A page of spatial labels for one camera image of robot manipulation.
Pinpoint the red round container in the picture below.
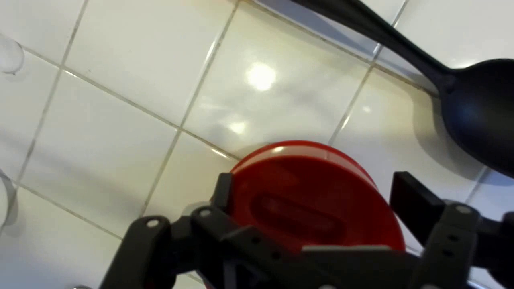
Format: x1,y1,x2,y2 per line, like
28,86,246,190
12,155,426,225
228,142,405,253

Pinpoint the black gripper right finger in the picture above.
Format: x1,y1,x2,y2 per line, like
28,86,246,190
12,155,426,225
389,172,514,289

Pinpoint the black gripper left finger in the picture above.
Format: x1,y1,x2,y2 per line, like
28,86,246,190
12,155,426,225
100,216,253,289

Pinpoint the black plastic serving spoon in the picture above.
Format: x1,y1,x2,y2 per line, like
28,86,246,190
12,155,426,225
294,0,514,177

